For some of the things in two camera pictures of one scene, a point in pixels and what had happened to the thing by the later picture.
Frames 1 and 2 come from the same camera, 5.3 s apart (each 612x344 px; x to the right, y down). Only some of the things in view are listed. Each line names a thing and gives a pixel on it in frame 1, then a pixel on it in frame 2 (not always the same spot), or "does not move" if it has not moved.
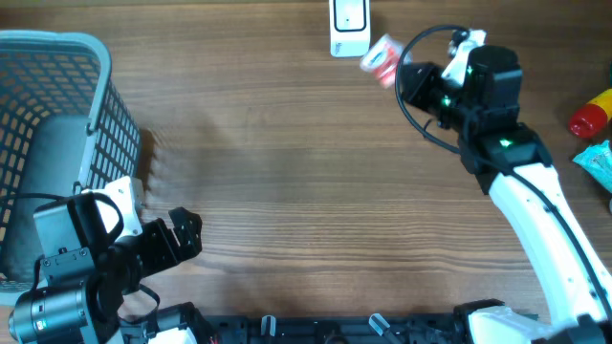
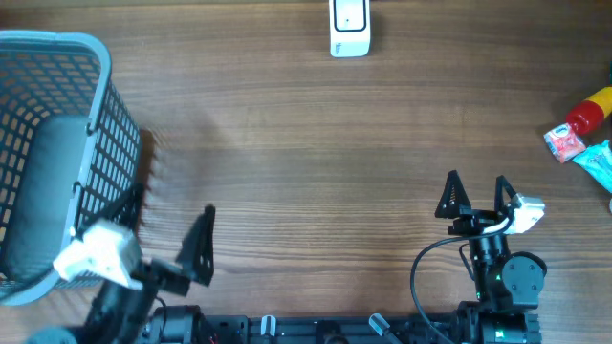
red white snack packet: (382, 59) -> (563, 142)
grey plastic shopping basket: (63, 121) does not move
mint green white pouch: (598, 160) does not move
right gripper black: (413, 91) -> (480, 220)
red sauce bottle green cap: (590, 119) does not move
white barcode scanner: (350, 28) does not move
